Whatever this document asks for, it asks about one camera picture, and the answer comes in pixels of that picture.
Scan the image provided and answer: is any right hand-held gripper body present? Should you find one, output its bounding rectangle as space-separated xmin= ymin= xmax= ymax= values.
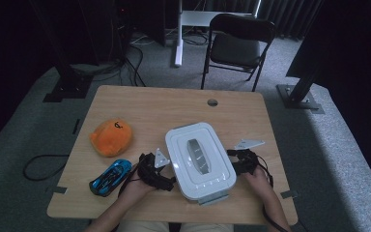
xmin=234 ymin=138 xmax=266 ymax=177

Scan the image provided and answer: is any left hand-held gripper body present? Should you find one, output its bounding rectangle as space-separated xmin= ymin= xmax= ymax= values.
xmin=138 ymin=148 xmax=172 ymax=189

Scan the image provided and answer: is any black looped floor cable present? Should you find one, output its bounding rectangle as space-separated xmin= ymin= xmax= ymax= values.
xmin=22 ymin=153 xmax=71 ymax=182

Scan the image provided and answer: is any black folding chair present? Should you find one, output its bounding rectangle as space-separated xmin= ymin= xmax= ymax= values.
xmin=200 ymin=13 xmax=276 ymax=93

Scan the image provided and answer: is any bundle of floor cables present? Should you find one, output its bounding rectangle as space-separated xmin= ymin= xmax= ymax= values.
xmin=91 ymin=28 xmax=214 ymax=88

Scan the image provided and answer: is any black metal stand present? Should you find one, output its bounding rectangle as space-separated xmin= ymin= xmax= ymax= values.
xmin=276 ymin=64 xmax=326 ymax=115
xmin=28 ymin=0 xmax=94 ymax=103

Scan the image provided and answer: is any orange plush toy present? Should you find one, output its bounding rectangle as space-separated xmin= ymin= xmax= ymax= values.
xmin=89 ymin=118 xmax=133 ymax=159

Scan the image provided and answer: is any grey tape strip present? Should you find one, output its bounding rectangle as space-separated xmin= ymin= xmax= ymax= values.
xmin=45 ymin=186 xmax=69 ymax=195
xmin=280 ymin=189 xmax=300 ymax=199

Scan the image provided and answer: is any white desk frame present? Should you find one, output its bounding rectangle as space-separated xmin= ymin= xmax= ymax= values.
xmin=173 ymin=0 xmax=263 ymax=68

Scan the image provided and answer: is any person's left hand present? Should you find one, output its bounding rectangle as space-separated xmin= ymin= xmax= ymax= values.
xmin=121 ymin=169 xmax=157 ymax=198

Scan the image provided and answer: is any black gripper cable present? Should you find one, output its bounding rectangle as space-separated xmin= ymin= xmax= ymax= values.
xmin=255 ymin=155 xmax=291 ymax=232
xmin=117 ymin=162 xmax=140 ymax=199

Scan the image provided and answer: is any blue toy car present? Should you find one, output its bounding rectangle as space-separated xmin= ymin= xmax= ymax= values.
xmin=89 ymin=159 xmax=133 ymax=197

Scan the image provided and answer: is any person's right hand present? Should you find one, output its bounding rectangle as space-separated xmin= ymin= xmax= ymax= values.
xmin=242 ymin=166 xmax=273 ymax=198

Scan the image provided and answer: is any white box lid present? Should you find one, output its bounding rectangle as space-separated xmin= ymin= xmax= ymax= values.
xmin=164 ymin=121 xmax=238 ymax=203

